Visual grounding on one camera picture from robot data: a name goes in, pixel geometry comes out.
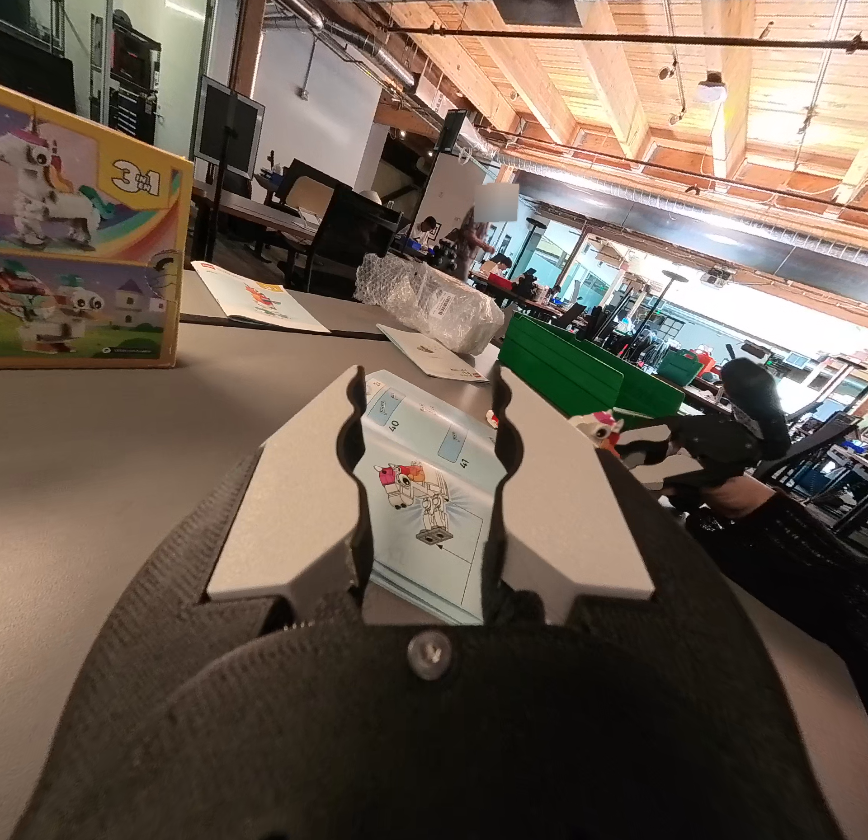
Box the open light blue instruction booklet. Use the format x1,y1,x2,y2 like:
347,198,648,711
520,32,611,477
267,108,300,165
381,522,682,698
353,369,506,627

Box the green plastic bin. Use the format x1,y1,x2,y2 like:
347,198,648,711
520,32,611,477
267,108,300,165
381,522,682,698
597,342,686,421
498,310,625,418

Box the background desk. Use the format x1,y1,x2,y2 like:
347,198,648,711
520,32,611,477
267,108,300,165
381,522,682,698
192,181,326,266

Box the white lego unicorn model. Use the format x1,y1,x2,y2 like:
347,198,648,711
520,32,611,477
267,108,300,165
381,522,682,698
568,409,625,459

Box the black equipment rack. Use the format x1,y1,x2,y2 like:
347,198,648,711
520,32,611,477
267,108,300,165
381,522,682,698
107,9,164,147

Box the closed booklet with red figure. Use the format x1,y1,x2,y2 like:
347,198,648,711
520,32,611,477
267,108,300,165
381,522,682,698
190,260,332,335

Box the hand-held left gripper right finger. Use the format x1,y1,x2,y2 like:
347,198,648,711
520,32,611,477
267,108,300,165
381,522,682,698
480,363,656,625

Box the silver air duct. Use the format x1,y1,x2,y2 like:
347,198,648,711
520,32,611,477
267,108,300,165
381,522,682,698
268,0,416,93

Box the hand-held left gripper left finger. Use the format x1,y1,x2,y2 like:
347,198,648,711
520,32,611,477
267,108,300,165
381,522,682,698
205,364,375,623

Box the black monitor on stand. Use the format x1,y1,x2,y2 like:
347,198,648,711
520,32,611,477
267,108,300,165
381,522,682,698
192,74,267,262

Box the bubble wrap package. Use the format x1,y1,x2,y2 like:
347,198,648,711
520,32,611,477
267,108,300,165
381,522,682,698
354,251,507,357

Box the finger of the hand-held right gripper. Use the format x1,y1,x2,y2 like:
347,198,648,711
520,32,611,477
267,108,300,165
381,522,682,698
613,445,674,472
620,424,683,451

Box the black ceiling pipe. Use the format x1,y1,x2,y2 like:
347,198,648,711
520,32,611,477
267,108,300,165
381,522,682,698
378,23,868,56

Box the closed light blue booklet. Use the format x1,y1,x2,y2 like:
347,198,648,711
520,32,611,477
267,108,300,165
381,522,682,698
376,323,491,383

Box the black office chair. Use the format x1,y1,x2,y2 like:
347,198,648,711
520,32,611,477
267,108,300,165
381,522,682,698
308,184,404,293

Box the green storage crate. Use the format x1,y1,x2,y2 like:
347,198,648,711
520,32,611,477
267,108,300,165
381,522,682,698
658,348,707,384

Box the yellow unicorn lego box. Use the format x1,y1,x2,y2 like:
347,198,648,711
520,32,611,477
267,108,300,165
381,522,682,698
0,84,196,371

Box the person's right hand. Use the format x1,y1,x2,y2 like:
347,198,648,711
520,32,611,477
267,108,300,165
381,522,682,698
692,477,778,523

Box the person's right forearm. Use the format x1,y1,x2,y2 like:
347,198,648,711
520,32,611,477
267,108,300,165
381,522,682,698
685,484,868,659

